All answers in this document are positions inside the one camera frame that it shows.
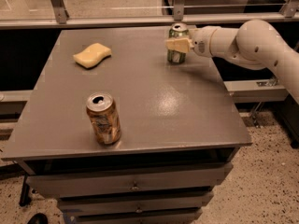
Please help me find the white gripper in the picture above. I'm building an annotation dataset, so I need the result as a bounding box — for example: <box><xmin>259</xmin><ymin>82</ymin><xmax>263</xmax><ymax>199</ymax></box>
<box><xmin>165</xmin><ymin>26</ymin><xmax>220</xmax><ymax>58</ymax></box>

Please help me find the green soda can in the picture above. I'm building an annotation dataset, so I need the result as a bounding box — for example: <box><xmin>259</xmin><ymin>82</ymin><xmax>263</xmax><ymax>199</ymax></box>
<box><xmin>167</xmin><ymin>22</ymin><xmax>189</xmax><ymax>64</ymax></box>

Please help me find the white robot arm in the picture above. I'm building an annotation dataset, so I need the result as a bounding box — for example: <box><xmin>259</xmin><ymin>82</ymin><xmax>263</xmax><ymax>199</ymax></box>
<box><xmin>165</xmin><ymin>20</ymin><xmax>299</xmax><ymax>103</ymax></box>

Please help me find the orange soda can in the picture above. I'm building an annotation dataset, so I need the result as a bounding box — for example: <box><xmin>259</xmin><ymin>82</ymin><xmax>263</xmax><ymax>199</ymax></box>
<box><xmin>86</xmin><ymin>92</ymin><xmax>121</xmax><ymax>145</ymax></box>

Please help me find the grey drawer cabinet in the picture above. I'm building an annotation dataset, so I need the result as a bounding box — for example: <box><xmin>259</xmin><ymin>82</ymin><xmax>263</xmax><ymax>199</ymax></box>
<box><xmin>4</xmin><ymin>27</ymin><xmax>250</xmax><ymax>224</ymax></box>

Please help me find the yellow sponge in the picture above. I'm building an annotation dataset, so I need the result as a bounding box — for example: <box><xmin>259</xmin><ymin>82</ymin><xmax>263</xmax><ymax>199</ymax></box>
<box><xmin>73</xmin><ymin>43</ymin><xmax>112</xmax><ymax>69</ymax></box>

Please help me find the top drawer knob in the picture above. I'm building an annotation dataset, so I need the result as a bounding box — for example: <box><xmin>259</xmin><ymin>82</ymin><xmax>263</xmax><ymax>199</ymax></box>
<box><xmin>131</xmin><ymin>182</ymin><xmax>140</xmax><ymax>191</ymax></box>

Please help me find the drawer knob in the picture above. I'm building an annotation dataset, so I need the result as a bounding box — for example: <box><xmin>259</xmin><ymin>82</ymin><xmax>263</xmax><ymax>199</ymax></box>
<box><xmin>131</xmin><ymin>182</ymin><xmax>140</xmax><ymax>191</ymax></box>
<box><xmin>135</xmin><ymin>205</ymin><xmax>143</xmax><ymax>214</ymax></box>

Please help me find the metal railing frame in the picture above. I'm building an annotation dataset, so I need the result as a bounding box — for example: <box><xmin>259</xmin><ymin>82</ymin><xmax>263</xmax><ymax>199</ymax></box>
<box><xmin>0</xmin><ymin>0</ymin><xmax>299</xmax><ymax>29</ymax></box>

